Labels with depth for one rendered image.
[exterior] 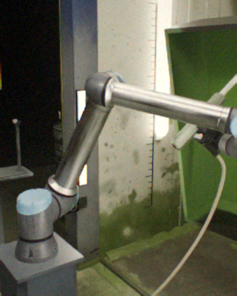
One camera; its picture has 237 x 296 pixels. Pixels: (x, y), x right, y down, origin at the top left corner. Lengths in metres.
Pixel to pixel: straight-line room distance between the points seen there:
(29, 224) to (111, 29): 1.42
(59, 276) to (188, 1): 2.15
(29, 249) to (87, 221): 1.05
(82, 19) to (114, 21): 0.24
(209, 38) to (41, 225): 1.44
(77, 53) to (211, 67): 0.83
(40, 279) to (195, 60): 1.47
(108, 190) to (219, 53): 1.18
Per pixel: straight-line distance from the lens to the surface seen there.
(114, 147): 2.64
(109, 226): 2.82
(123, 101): 1.37
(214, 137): 1.56
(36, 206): 1.61
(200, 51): 2.36
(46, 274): 1.68
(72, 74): 2.41
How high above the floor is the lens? 1.50
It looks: 13 degrees down
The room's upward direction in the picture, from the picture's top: straight up
